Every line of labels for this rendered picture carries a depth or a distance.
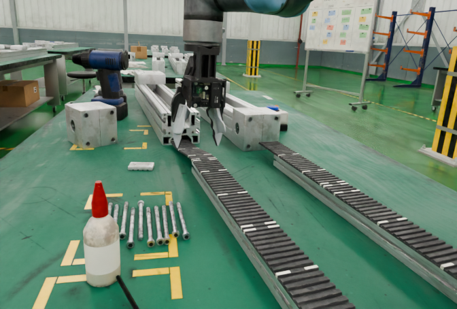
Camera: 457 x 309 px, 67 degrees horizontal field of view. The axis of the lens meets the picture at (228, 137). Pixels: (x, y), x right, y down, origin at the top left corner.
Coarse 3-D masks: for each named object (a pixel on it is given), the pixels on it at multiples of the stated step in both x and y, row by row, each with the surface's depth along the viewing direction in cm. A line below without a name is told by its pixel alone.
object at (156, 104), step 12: (144, 84) 139; (156, 84) 144; (144, 96) 126; (156, 96) 130; (168, 96) 120; (144, 108) 126; (156, 108) 96; (168, 108) 108; (192, 108) 95; (156, 120) 97; (168, 120) 93; (192, 120) 93; (156, 132) 98; (168, 132) 90; (192, 132) 92; (168, 144) 91
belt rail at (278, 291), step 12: (192, 168) 72; (204, 180) 63; (216, 204) 57; (228, 216) 51; (240, 240) 47; (252, 252) 44; (264, 264) 40; (264, 276) 40; (276, 288) 38; (288, 300) 35
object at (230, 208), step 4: (236, 204) 52; (240, 204) 52; (244, 204) 52; (248, 204) 52; (252, 204) 52; (256, 204) 52; (228, 208) 51; (232, 208) 50; (236, 208) 50; (240, 208) 50; (244, 208) 51; (248, 208) 51; (252, 208) 51; (228, 212) 50
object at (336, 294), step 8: (312, 296) 34; (320, 296) 34; (328, 296) 34; (336, 296) 34; (344, 296) 34; (296, 304) 33; (304, 304) 33; (312, 304) 32; (320, 304) 33; (328, 304) 33; (336, 304) 33
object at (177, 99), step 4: (180, 88) 70; (176, 92) 70; (180, 92) 70; (176, 96) 69; (180, 96) 70; (172, 100) 70; (176, 100) 70; (180, 100) 70; (184, 100) 70; (172, 104) 70; (176, 104) 70; (184, 104) 70; (172, 108) 70; (176, 108) 70; (172, 112) 71; (176, 112) 70; (172, 116) 71; (172, 120) 71
